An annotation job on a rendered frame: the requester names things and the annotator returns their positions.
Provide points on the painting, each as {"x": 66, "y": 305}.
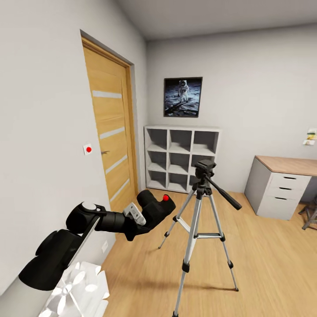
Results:
{"x": 182, "y": 96}

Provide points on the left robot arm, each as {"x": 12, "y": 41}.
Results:
{"x": 27, "y": 295}

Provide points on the desk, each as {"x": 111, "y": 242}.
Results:
{"x": 276, "y": 185}

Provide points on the digital camera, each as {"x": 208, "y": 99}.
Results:
{"x": 153, "y": 210}

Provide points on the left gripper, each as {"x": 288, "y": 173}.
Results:
{"x": 123, "y": 224}

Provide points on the electric switch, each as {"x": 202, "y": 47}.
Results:
{"x": 87, "y": 149}

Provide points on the bookcase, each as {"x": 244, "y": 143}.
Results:
{"x": 172, "y": 168}

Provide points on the door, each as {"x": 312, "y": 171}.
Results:
{"x": 111, "y": 90}

